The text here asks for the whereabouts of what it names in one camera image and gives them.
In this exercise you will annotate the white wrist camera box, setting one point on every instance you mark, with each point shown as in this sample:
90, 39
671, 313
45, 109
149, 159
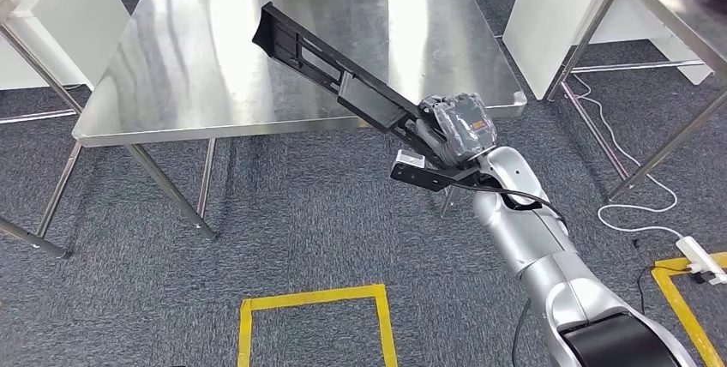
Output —
410, 159

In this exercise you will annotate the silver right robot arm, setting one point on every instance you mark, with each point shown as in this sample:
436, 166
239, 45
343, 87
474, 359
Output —
528, 234

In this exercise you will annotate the long black plastic part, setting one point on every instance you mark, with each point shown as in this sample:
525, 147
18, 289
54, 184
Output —
369, 94

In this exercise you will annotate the white partition board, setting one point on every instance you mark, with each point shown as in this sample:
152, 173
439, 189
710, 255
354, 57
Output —
545, 23
74, 23

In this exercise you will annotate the yellow floor tape square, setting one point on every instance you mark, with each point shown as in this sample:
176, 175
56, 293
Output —
681, 319

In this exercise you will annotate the white power strip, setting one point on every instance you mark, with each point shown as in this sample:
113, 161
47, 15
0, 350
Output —
698, 256

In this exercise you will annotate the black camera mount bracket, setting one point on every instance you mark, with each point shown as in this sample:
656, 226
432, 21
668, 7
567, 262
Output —
420, 177

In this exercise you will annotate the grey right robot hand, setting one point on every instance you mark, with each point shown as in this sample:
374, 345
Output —
463, 126

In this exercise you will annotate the stainless steel table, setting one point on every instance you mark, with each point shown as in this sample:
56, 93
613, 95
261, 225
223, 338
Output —
710, 29
227, 57
40, 67

